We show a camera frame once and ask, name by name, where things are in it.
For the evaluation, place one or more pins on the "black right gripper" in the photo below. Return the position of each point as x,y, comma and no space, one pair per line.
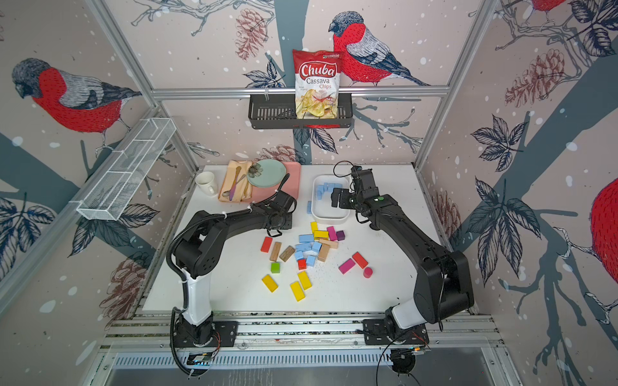
343,194

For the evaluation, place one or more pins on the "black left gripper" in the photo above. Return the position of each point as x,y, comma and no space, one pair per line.
290,224

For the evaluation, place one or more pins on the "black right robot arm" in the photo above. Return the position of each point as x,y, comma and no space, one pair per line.
443,284

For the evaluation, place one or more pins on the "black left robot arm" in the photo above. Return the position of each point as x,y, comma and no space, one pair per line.
196,250

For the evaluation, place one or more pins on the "tan wood block left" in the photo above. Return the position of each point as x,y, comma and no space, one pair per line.
275,251

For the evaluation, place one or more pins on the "red rectangular block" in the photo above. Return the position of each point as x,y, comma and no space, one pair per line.
266,245

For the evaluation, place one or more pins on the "long light blue block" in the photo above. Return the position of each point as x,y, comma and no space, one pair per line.
306,239

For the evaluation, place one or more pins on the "pink plastic tray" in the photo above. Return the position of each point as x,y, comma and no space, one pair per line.
291,186

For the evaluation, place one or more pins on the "brown wood block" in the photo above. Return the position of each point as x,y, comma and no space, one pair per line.
287,253

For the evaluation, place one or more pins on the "small yellow block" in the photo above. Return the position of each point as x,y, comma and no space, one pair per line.
314,227

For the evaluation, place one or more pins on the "long blue block lower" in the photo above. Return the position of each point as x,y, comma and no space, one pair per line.
304,247

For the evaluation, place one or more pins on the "green floral plate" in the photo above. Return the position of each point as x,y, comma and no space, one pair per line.
266,173

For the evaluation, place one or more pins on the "yellow striped block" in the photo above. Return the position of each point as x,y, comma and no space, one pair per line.
320,234

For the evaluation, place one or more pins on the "white rectangular plastic bin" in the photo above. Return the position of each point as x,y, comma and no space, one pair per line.
323,210

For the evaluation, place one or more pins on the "green cube block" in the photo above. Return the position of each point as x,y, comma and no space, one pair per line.
275,267

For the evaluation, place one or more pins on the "blue block bottom right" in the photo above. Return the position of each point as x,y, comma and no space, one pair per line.
311,260

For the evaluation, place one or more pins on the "magenta rectangular block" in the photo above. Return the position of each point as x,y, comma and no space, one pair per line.
332,235

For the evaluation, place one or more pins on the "natural wood block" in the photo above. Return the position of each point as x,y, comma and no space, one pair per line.
324,251

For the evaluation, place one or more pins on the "pale wood block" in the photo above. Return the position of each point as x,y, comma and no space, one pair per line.
330,244

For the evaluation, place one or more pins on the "yellow block front left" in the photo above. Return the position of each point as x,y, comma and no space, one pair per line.
270,283

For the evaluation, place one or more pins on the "yellow block front right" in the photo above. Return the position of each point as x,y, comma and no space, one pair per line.
304,280

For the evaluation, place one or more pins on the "yellow block front middle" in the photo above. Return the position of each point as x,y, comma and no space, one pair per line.
298,291

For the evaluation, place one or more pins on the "red block right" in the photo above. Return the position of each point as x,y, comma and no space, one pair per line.
360,260

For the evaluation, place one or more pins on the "white ceramic mug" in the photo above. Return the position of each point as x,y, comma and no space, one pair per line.
206,181

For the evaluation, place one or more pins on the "pink cylinder block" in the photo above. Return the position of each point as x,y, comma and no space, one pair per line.
367,272

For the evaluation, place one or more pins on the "Chuba cassava chips bag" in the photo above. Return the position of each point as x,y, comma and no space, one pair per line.
317,84

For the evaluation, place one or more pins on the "purple handled spoon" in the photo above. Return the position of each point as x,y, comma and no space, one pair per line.
231,191

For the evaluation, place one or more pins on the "white wire wall shelf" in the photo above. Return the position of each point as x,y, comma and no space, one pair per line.
112,193

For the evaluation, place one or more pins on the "aluminium mounting rail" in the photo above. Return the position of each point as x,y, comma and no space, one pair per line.
277,332

